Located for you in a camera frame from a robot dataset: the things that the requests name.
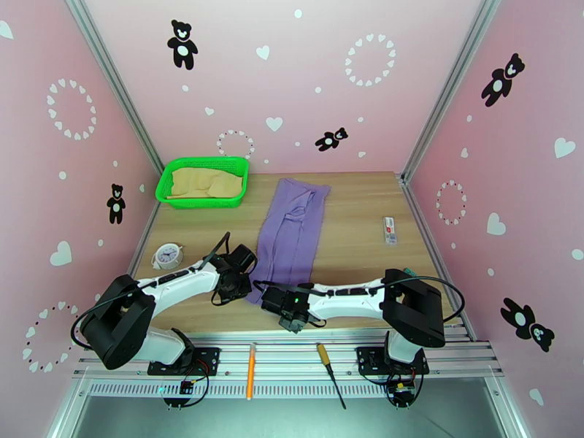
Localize purple t-shirt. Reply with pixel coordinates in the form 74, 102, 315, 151
246, 177, 331, 307

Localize beige cloth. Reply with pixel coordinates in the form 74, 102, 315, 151
169, 166, 244, 201

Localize white alarm clock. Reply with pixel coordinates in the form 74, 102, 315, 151
151, 242, 185, 270

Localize orange pen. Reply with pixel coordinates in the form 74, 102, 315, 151
246, 344, 256, 402

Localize green plastic basket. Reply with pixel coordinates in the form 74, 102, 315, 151
155, 156, 251, 210

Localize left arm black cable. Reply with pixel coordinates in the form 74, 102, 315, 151
70, 231, 231, 351

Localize yellow handled screwdriver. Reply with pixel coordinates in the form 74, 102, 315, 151
317, 342, 347, 410

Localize aluminium rail platform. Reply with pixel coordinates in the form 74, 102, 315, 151
72, 329, 505, 402

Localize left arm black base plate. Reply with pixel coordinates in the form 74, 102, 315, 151
147, 346, 221, 377

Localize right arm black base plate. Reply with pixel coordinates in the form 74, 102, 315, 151
356, 346, 431, 377

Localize black electronic device with wires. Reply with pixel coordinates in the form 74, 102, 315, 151
163, 358, 212, 411

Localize red black power wires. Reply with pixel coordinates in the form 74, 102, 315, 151
385, 358, 431, 408

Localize aluminium frame post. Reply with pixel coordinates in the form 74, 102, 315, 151
61, 0, 166, 177
400, 0, 505, 183

